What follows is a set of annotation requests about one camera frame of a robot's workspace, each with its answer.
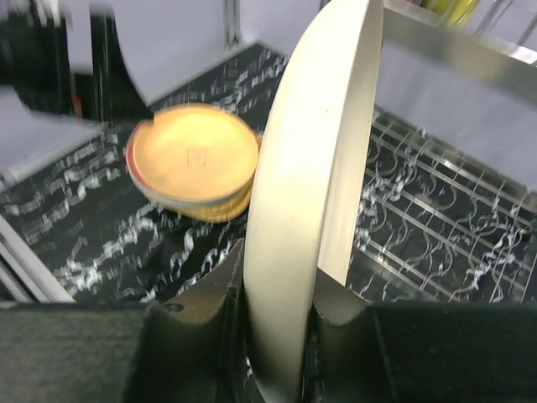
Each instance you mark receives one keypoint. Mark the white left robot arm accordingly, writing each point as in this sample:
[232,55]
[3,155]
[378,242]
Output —
[35,63]

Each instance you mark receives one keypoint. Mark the tan plate with bear drawing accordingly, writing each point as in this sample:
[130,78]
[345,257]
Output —
[193,154]

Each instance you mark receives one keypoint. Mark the cream plate with drawing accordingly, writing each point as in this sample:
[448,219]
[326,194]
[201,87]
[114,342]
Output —
[307,186]

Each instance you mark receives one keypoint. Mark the black marble pattern mat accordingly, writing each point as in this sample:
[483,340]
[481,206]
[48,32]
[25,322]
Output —
[84,220]

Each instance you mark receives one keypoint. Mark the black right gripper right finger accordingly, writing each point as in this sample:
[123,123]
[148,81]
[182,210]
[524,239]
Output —
[345,357]

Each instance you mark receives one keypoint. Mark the stack of plates underneath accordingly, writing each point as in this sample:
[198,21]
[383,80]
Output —
[208,211]

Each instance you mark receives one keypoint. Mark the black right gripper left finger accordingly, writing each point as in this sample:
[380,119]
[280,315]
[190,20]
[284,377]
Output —
[192,348]

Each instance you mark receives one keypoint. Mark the stainless steel dish rack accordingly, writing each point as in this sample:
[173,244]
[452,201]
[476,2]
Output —
[448,207]

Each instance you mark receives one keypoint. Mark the yellow-green dotted plate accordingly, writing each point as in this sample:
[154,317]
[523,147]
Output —
[453,13]

